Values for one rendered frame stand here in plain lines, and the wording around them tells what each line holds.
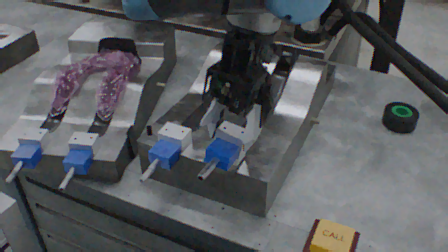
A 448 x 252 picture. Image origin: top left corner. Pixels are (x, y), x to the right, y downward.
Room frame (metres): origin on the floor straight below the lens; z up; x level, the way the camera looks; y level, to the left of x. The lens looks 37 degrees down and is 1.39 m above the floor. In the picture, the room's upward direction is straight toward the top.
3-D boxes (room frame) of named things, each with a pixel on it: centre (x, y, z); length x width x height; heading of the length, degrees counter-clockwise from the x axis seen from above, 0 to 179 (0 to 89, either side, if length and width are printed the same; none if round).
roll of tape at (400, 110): (0.81, -0.40, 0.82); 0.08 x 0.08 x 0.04
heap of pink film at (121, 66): (0.88, 0.30, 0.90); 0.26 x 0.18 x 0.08; 172
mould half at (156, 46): (0.88, 0.30, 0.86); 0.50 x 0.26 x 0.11; 172
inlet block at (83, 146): (0.60, 0.28, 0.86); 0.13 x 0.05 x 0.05; 172
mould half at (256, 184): (0.81, -0.06, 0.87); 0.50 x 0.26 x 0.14; 155
